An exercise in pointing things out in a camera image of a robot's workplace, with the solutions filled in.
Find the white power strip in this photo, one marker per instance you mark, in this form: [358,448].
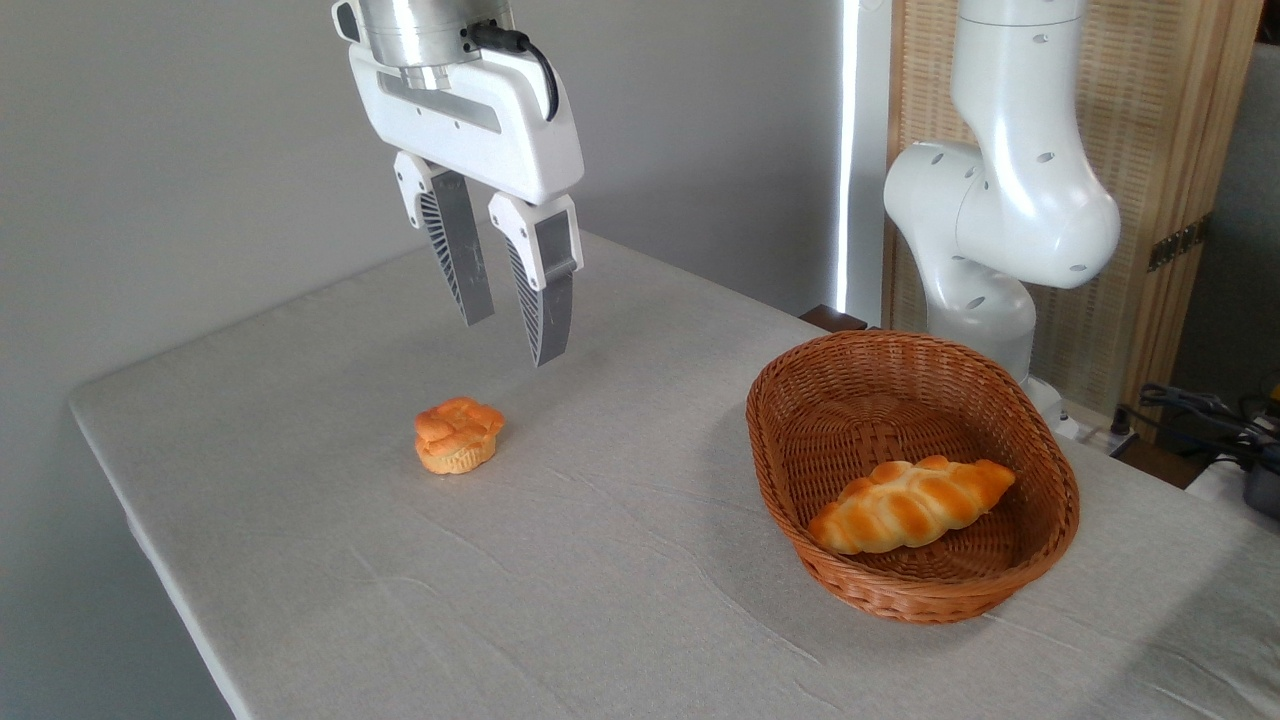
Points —
[1095,435]

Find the dark metal screen hinge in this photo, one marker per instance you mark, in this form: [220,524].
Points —
[1178,243]

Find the grey tablecloth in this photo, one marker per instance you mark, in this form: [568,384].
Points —
[560,600]

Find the dark wooden furniture corner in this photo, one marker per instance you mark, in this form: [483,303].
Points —
[832,318]

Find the brown wicker basket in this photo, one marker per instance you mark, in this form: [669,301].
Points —
[900,400]

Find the round muffin-shaped bread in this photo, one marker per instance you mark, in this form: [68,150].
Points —
[458,435]

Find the long braided bread loaf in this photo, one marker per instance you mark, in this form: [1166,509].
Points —
[910,505]

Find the wooden bamboo folding screen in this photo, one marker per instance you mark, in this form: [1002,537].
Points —
[1160,120]

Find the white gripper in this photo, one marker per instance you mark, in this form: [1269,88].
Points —
[500,130]

